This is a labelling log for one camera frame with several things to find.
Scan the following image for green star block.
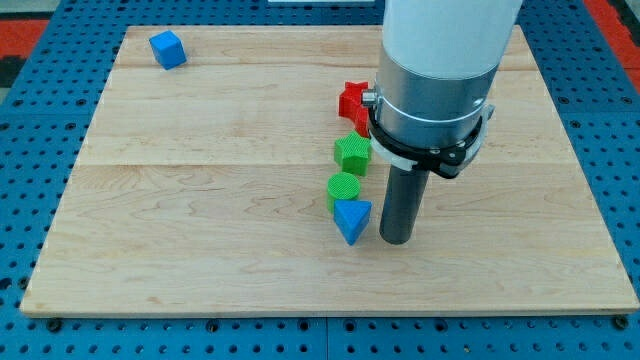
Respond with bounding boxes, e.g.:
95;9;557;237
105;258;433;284
334;131;371;176

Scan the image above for black and white mounting clamp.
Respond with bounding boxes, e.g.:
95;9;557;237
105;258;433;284
368;105;495;179

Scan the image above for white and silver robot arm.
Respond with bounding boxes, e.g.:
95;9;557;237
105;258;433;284
371;0;522;149

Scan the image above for blue cube block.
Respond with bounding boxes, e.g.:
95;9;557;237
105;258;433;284
149;30;187;70

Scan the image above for blue triangle block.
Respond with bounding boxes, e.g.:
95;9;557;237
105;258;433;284
334;200;372;246

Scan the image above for light wooden board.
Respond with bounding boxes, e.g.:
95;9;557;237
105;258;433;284
21;26;639;318

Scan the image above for green circle block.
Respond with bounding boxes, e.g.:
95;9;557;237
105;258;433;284
326;172;361;214

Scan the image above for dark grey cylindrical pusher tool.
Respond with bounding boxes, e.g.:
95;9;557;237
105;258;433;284
379;166;429;245

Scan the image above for red star block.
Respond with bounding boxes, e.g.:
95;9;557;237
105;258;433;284
338;81;370;138

